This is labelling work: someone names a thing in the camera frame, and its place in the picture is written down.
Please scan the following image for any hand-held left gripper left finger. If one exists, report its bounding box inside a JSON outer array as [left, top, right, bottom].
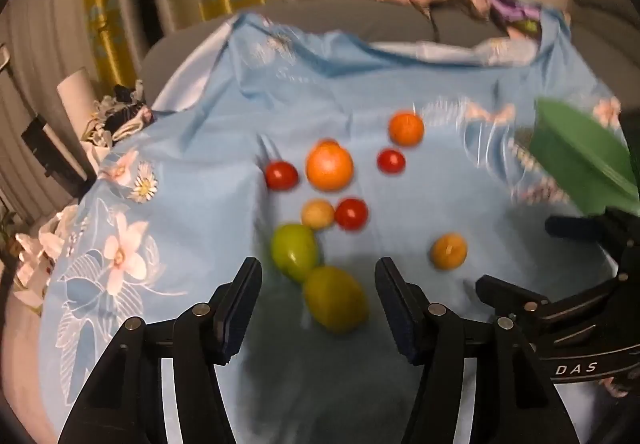
[[57, 256, 263, 444]]

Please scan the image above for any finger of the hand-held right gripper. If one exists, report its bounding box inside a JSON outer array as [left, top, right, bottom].
[[545, 209, 640, 257], [474, 269, 640, 325]]

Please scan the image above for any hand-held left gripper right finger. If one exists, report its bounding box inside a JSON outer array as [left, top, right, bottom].
[[375, 256, 583, 444]]

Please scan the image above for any green plastic bowl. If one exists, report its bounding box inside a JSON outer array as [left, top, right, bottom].
[[530, 98, 640, 217]]

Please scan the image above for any yellow-green lemon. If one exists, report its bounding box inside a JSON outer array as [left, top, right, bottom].
[[303, 266, 370, 335]]

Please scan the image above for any green tomato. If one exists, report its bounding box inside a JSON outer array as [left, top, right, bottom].
[[270, 223, 321, 283]]

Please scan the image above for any red tomato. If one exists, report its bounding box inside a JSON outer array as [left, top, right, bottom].
[[376, 148, 406, 175], [334, 197, 370, 231], [264, 161, 300, 191]]

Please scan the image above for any large orange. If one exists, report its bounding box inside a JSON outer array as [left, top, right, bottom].
[[306, 140, 355, 191]]

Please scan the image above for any small orange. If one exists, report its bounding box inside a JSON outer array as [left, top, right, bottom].
[[388, 111, 425, 147]]

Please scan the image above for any small yellow-orange mandarin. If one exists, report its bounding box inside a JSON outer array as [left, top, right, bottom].
[[430, 233, 469, 270]]

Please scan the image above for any small pale yellow fruit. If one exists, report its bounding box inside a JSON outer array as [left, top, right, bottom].
[[301, 199, 336, 230]]

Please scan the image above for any light blue floral blanket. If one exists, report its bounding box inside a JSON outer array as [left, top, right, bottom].
[[12, 6, 631, 444]]

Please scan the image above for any purple cloth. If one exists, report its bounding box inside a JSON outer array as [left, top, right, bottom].
[[487, 0, 546, 39]]

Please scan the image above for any floral cloth pile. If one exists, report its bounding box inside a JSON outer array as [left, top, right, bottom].
[[82, 80, 156, 147]]

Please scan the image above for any black box device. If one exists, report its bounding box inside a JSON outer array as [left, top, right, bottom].
[[21, 119, 96, 197]]

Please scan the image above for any white paper roll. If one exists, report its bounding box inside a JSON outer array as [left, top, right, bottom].
[[56, 67, 98, 165]]

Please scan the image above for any grey sofa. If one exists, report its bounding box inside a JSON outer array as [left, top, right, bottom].
[[142, 0, 640, 115]]

